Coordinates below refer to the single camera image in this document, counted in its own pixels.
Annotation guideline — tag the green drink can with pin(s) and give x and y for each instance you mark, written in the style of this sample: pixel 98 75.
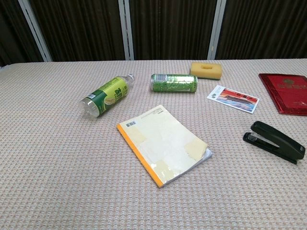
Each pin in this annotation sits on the green drink can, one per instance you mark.
pixel 173 83

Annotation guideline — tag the yellow sponge with green base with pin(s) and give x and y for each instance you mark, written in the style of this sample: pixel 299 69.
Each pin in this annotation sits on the yellow sponge with green base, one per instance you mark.
pixel 206 70

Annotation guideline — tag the grey partition post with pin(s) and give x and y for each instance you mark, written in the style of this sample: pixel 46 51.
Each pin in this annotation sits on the grey partition post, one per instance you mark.
pixel 126 30
pixel 216 30
pixel 36 30

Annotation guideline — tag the green label plastic bottle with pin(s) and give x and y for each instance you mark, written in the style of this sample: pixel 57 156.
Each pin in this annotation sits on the green label plastic bottle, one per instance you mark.
pixel 108 95

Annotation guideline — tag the red and white postcard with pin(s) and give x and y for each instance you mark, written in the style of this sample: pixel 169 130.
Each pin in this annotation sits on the red and white postcard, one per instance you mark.
pixel 233 98

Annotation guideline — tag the red certificate folder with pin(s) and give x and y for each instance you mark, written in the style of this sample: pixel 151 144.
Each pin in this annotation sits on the red certificate folder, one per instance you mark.
pixel 287 93

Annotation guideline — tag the yellow notebook with orange spine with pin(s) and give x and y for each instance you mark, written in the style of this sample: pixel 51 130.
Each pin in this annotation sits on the yellow notebook with orange spine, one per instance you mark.
pixel 163 143

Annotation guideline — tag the black stapler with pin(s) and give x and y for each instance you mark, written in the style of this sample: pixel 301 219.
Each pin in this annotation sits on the black stapler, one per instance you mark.
pixel 275 139

